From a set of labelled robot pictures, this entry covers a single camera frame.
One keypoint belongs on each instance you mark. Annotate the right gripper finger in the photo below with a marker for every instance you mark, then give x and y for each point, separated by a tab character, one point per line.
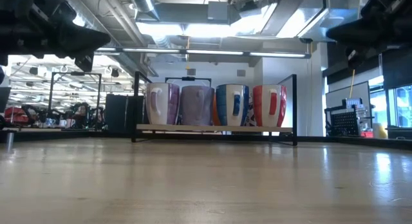
360	32
354	58

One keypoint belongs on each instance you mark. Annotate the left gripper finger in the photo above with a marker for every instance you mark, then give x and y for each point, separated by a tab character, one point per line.
87	39
83	61

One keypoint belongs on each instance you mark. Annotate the purple and white mug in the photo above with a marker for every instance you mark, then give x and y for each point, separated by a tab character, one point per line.
170	105

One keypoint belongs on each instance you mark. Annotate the red and white mug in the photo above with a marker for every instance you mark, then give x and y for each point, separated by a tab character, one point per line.
260	105

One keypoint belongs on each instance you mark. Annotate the plain lavender mug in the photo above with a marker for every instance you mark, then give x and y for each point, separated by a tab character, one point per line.
196	105

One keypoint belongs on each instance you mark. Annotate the blue and white mug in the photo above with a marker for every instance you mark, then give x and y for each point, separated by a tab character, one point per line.
225	105

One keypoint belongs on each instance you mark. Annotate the dark room partition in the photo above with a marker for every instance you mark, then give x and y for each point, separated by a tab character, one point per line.
120	114

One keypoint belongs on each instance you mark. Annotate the black pegboard rig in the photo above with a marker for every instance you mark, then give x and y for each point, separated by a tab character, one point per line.
346	122

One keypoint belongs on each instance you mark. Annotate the yellow container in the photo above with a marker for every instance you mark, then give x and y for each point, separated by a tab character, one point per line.
380	130

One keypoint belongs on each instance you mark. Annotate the red bag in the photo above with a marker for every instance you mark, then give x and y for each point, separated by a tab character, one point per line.
16	116

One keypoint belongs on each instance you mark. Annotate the long ceiling light tube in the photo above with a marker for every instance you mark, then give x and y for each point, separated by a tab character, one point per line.
209	52

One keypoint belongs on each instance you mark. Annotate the black aluminium table frame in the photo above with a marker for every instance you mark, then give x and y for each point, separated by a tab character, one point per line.
370	141

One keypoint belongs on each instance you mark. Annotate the black background rig frame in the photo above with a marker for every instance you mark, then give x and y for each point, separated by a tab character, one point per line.
188	78

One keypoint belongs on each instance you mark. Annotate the wooden shelf black metal frame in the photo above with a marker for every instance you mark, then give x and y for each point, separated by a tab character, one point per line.
209	128

